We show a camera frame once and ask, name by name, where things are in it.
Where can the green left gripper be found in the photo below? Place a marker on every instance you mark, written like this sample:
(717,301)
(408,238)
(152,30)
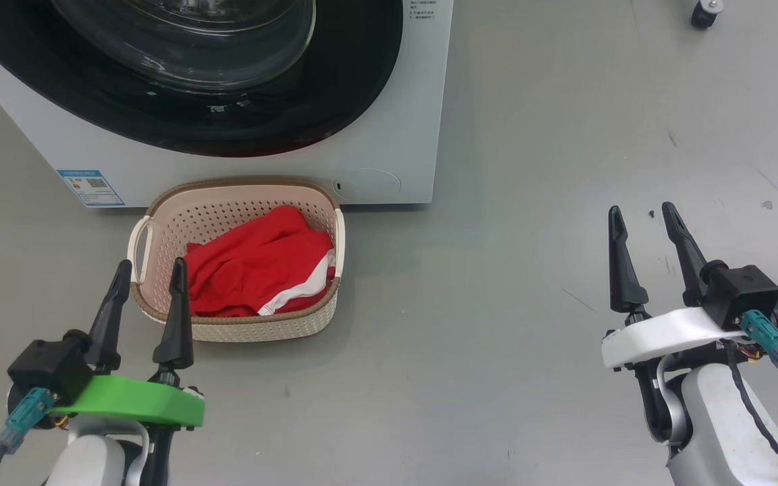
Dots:
(132,401)

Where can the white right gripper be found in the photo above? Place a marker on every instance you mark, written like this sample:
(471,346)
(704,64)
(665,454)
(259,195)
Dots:
(666,334)

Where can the red garment white cuff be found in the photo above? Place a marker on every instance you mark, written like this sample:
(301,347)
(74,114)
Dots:
(254,263)

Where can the round black glass washer door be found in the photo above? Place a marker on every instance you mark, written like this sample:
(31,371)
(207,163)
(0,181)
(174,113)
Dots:
(362,81)

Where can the cream perforated laundry basket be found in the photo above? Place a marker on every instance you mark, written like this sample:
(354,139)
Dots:
(227,331)

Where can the white front-load washing machine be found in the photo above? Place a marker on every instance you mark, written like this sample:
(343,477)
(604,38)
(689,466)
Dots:
(416,101)

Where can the blue energy label sticker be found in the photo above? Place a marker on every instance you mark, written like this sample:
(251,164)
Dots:
(90,187)

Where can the black caster wheel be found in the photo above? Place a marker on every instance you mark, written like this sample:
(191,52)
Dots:
(705,13)

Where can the round drain filter cover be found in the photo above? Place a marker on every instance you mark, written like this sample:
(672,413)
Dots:
(369,184)

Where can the grey text notice sticker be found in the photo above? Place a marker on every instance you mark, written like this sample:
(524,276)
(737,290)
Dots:
(423,8)

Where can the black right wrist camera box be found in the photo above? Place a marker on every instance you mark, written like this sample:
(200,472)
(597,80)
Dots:
(743,290)

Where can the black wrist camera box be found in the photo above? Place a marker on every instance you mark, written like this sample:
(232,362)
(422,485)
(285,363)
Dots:
(48,368)
(743,290)

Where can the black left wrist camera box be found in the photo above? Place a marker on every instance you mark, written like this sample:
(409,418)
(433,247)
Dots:
(48,368)

